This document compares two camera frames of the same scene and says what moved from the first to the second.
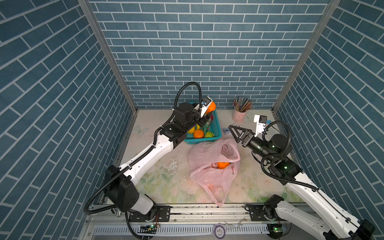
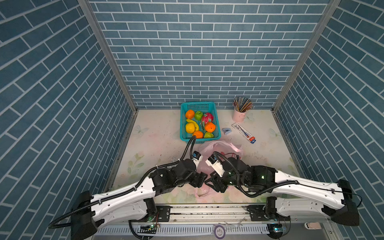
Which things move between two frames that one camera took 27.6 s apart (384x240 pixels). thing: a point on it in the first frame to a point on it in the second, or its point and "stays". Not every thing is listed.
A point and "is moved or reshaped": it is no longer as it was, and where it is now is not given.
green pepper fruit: (209, 134) stays
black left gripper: (203, 120) to (198, 182)
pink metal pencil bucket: (238, 117) stays
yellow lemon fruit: (191, 130) stays
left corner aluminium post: (98, 30) stays
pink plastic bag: (215, 164) is moved or reshaped
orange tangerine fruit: (198, 134) stays
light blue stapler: (226, 130) stays
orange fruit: (211, 107) to (210, 127)
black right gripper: (238, 134) to (216, 180)
